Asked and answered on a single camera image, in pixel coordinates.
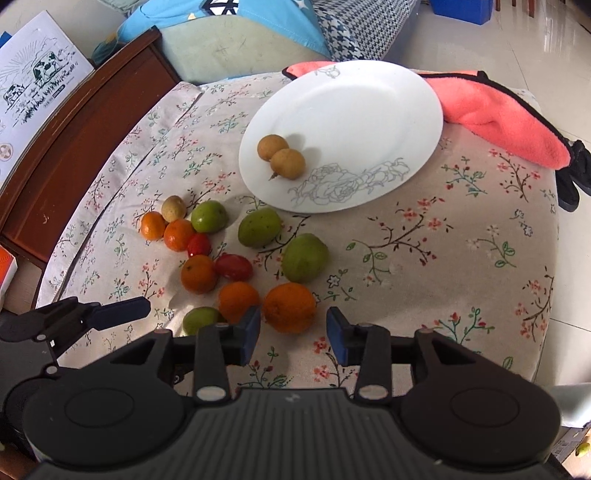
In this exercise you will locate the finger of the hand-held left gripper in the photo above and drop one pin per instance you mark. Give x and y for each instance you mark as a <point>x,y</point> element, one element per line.
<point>74,344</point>
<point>121,310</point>

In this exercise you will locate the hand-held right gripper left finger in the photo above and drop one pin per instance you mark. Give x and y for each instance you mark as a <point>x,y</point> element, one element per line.
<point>249,334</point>

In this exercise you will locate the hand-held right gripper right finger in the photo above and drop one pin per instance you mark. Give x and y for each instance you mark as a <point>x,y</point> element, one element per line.
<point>335,333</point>

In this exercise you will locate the small orange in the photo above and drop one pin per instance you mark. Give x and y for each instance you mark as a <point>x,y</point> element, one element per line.
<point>153,225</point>
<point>237,300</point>
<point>198,273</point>
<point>178,234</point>

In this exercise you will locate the large orange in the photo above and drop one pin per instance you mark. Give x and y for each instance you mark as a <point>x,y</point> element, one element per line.
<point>289,308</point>

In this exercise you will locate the red cherry tomato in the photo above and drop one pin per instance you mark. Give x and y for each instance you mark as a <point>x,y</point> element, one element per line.
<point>199,244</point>
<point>234,266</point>

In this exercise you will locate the large green jujube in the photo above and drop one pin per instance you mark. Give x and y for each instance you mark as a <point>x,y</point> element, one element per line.
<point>304,257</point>

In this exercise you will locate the brown longan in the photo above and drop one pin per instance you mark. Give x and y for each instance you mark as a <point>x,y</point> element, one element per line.
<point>173,207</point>
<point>287,162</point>
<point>269,146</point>

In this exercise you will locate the white floral plate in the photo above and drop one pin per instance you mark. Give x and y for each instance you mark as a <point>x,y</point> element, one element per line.
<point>360,115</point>

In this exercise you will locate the orange box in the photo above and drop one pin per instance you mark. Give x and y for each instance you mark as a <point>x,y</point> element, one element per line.
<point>6,272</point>

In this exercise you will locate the floral cloth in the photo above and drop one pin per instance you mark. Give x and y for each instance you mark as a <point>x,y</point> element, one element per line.
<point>415,277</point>

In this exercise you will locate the wooden headboard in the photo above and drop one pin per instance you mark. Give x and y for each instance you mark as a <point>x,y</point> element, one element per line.
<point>69,152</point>

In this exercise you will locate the cow print carton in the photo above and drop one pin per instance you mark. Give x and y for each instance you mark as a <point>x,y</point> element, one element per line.
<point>37,83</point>

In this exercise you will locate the cardboard box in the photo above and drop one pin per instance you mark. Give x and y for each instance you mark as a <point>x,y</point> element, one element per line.
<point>575,450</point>

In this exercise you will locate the pink towel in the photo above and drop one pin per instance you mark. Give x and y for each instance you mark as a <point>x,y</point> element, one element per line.
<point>498,110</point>

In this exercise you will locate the green cushion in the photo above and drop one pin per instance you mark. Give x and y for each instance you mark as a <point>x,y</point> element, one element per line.
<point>231,50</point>

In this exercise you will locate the black cloth item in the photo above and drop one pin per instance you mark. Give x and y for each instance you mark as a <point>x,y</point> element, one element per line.
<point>575,175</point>

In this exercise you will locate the pale green cloth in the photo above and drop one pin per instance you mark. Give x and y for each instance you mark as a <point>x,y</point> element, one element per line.
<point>127,3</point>

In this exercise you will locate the houndstooth cloth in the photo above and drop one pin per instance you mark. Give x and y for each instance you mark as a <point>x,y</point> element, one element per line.
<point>364,27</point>

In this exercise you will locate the blue plastic bin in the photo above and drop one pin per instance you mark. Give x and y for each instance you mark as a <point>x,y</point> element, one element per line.
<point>461,10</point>

